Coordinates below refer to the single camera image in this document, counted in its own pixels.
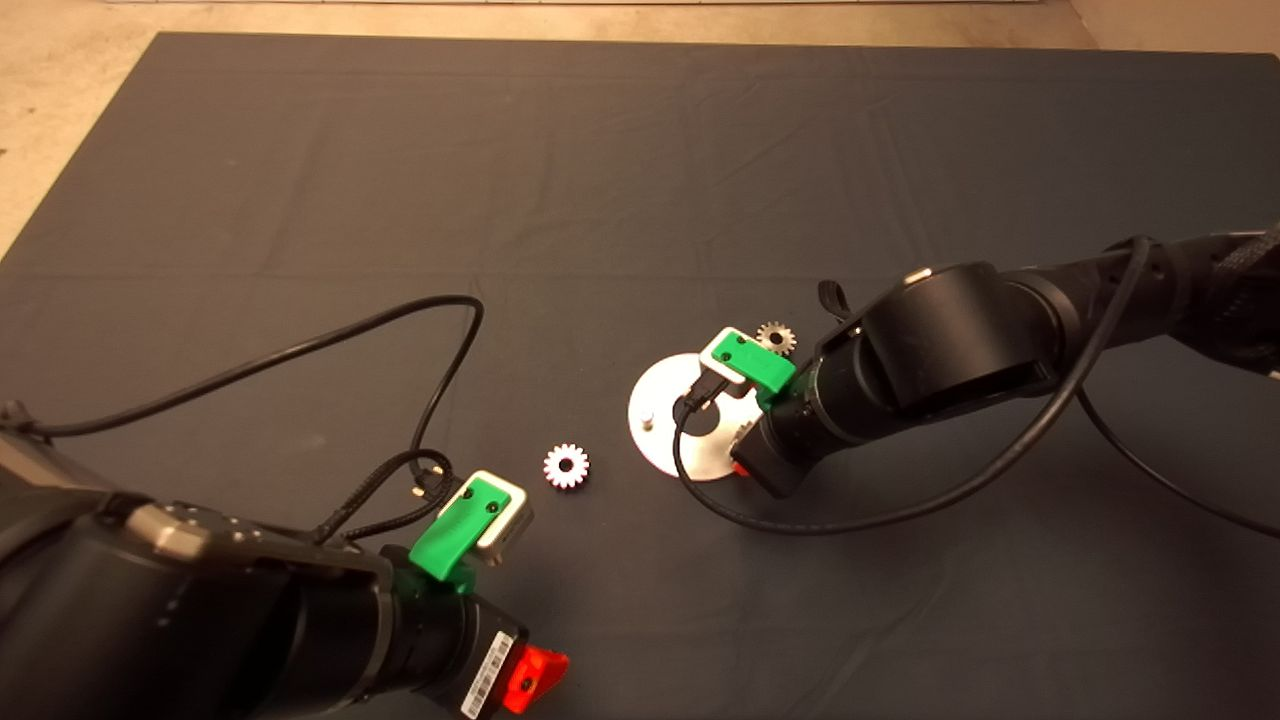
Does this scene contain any green right camera mount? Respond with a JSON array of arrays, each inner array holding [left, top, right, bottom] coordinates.
[[712, 333, 799, 413]]

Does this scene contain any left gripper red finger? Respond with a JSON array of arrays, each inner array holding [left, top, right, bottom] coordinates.
[[500, 645, 571, 715]]

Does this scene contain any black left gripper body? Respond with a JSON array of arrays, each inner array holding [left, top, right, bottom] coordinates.
[[372, 588, 528, 720]]

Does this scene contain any round metal carrier plate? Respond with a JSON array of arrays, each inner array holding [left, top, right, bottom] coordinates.
[[627, 352, 761, 484]]

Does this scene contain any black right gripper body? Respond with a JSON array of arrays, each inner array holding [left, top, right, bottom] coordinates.
[[745, 365, 861, 498]]

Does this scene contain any smooth black left camera cable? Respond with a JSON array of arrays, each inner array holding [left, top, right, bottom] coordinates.
[[0, 294, 485, 483]]

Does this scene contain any green left camera mount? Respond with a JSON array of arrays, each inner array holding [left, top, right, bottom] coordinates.
[[408, 478, 501, 596]]

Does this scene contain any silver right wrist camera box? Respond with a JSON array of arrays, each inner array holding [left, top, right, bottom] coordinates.
[[700, 327, 761, 387]]

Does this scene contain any braided black left arm cable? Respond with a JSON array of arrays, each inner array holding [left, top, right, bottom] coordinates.
[[315, 448, 456, 546]]

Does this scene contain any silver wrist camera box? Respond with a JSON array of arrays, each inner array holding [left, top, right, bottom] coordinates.
[[462, 470, 534, 567], [700, 327, 761, 387]]

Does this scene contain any dark grey table cloth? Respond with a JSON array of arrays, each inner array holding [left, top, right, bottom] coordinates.
[[0, 30, 1280, 720]]

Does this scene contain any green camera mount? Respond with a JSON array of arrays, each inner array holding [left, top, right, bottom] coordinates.
[[712, 333, 799, 413], [408, 478, 501, 596]]

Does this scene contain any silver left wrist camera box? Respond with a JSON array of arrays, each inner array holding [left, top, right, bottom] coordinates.
[[462, 470, 534, 567]]

